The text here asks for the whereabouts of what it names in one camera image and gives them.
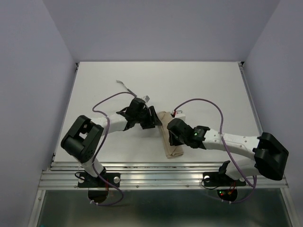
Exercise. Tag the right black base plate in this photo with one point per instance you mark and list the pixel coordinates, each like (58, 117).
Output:
(215, 179)

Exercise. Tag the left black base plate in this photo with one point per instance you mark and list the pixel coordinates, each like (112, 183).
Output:
(87, 181)

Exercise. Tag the aluminium right side rail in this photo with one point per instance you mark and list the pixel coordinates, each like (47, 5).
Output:
(247, 110)

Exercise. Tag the beige cloth napkin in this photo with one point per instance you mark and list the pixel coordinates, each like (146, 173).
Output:
(171, 151)

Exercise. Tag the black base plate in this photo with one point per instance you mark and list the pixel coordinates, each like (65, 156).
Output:
(215, 179)
(87, 181)

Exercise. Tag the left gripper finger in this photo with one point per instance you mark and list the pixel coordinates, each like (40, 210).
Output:
(148, 123)
(155, 121)

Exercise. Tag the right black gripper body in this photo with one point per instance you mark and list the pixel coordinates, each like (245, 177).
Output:
(184, 140)

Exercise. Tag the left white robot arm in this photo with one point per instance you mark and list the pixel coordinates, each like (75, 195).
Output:
(83, 137)

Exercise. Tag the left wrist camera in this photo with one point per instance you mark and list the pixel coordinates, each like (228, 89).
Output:
(136, 105)

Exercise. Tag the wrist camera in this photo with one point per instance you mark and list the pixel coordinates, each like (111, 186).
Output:
(136, 105)
(178, 127)

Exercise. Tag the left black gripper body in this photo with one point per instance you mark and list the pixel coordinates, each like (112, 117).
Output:
(138, 117)

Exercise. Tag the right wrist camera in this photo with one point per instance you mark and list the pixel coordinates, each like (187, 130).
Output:
(178, 127)

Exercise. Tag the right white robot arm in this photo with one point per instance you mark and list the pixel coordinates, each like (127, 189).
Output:
(264, 155)

